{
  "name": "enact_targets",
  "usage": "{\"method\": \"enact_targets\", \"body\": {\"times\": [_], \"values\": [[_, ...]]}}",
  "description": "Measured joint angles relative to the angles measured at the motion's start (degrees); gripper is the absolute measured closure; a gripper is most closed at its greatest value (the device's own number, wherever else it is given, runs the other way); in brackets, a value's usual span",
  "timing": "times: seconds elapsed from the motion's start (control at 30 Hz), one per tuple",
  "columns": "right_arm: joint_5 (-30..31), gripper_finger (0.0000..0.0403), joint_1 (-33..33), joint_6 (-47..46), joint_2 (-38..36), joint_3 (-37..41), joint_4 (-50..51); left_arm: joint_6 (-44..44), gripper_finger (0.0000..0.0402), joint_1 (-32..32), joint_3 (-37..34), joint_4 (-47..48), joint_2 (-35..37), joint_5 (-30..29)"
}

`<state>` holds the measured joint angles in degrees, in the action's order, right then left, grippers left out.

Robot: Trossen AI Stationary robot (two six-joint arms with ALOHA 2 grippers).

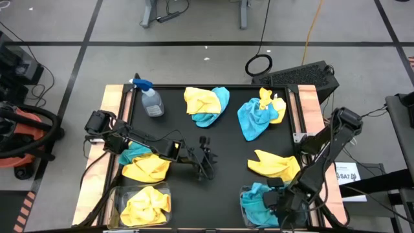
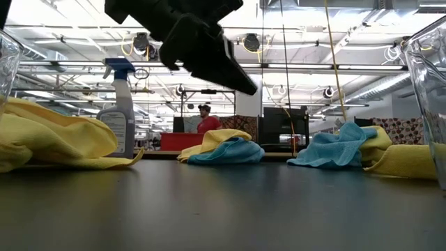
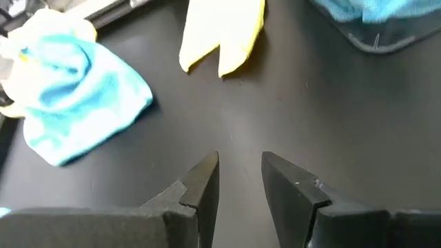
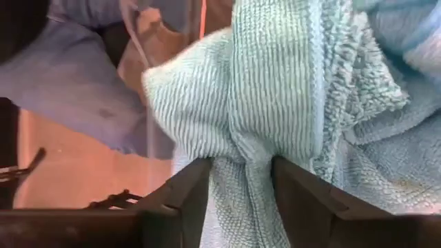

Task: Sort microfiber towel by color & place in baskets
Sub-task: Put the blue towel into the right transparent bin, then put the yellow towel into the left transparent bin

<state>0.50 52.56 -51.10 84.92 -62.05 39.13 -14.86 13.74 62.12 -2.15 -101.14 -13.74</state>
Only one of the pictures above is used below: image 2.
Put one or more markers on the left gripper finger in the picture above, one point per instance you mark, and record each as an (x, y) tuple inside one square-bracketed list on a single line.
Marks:
[(223, 69), (188, 38)]

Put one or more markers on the blue microfiber towel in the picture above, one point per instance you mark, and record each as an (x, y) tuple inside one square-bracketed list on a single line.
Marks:
[(230, 153), (331, 146)]

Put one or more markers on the black cabinet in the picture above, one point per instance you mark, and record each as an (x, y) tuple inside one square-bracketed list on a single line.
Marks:
[(278, 125)]

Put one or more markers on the fluorescent ceiling light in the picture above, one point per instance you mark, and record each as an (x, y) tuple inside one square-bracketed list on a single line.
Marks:
[(369, 67)]

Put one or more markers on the clear plastic basket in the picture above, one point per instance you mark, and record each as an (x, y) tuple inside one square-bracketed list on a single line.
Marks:
[(8, 69), (428, 87)]

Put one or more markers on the black aluminium table frame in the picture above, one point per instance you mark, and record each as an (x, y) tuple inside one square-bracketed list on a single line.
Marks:
[(4, 12)]

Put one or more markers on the brown patterned fabric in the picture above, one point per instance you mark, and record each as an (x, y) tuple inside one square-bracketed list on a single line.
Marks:
[(240, 123)]

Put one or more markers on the polka dot fabric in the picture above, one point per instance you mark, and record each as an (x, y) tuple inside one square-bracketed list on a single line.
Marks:
[(400, 130)]

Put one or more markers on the silver ventilation duct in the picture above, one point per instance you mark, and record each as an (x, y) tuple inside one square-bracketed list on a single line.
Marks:
[(38, 54), (380, 89)]

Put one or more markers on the yellow microfiber towel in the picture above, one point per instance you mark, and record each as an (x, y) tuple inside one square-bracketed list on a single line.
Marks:
[(62, 136), (378, 143), (216, 137), (400, 162)]

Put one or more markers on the red storage bin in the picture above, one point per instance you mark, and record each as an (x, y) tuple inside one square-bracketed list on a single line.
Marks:
[(177, 141)]

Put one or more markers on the spray bottle with blue trigger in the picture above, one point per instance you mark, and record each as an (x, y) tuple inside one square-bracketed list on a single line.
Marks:
[(118, 125)]

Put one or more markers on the person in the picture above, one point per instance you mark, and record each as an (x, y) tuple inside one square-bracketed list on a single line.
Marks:
[(208, 123)]

